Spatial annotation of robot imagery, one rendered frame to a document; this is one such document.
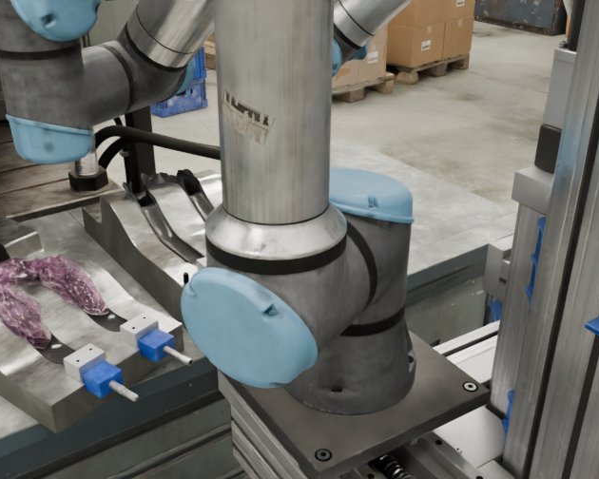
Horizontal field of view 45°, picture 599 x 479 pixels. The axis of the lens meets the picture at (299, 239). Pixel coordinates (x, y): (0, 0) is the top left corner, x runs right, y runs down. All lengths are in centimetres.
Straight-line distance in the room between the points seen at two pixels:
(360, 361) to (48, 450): 68
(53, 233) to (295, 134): 124
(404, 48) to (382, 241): 526
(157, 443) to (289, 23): 102
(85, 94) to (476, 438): 57
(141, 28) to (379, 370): 41
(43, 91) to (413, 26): 522
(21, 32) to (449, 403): 54
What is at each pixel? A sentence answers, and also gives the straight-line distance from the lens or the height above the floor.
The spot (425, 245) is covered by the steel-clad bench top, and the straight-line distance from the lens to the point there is 160.
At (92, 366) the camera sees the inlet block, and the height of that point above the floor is 87.
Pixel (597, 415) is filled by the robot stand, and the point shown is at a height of 108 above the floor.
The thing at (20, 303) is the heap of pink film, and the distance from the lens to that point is 125.
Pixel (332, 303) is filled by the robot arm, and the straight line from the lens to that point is 58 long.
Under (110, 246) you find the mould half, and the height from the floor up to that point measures 83.
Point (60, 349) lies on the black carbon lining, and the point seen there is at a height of 85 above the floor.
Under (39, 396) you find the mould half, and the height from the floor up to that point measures 86.
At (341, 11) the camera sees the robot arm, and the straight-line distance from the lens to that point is 99.
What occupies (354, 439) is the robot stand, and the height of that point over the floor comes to 104.
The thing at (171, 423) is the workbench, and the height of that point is 63.
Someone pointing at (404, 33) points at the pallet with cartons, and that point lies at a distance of 588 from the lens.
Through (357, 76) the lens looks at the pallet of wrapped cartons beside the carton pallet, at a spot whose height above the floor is 19.
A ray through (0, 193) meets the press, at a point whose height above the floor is 78.
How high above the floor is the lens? 153
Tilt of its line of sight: 27 degrees down
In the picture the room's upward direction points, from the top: straight up
